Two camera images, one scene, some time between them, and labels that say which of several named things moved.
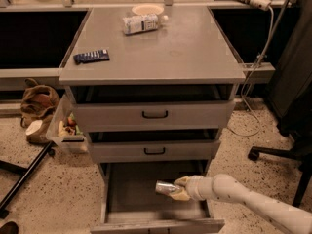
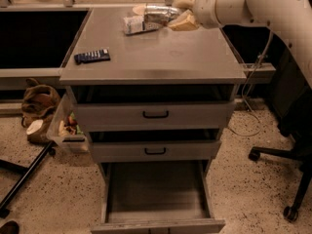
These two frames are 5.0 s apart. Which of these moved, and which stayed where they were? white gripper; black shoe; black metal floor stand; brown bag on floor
Moved: white gripper
Stayed: brown bag on floor; black shoe; black metal floor stand
